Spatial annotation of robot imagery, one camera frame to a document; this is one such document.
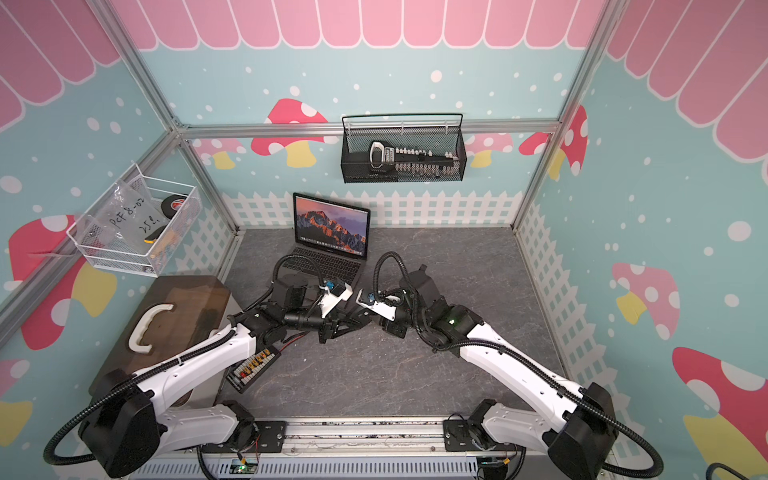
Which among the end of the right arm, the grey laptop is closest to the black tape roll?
the grey laptop

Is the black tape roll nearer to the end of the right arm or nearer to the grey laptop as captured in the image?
the grey laptop

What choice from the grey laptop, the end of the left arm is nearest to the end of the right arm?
the end of the left arm

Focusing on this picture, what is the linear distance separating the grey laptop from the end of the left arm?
1.06 ft

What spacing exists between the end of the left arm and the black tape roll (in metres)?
0.42

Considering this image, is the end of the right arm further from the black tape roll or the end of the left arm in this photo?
the black tape roll

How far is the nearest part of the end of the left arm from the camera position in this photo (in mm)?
633

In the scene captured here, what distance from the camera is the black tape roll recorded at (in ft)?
2.63

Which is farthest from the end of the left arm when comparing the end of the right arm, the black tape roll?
the black tape roll

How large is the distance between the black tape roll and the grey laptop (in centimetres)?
35

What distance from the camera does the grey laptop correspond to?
105 cm
